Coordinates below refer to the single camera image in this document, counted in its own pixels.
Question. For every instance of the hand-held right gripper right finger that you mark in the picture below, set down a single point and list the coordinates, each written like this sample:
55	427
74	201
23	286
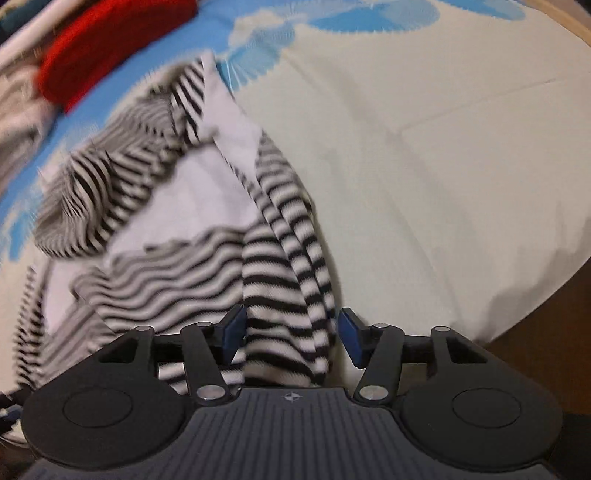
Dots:
354	339

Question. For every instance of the cream folded quilt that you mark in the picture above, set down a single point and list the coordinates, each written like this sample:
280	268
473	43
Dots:
18	101

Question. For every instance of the red folded blanket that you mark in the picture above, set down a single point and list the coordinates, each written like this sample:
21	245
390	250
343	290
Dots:
101	37

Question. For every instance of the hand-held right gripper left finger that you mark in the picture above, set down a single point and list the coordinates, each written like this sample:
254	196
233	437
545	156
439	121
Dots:
233	333

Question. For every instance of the blue cream printed bed sheet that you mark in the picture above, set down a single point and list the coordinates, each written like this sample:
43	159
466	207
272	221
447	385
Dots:
415	184

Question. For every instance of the black white striped shirt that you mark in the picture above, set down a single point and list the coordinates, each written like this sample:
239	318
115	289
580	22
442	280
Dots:
194	194

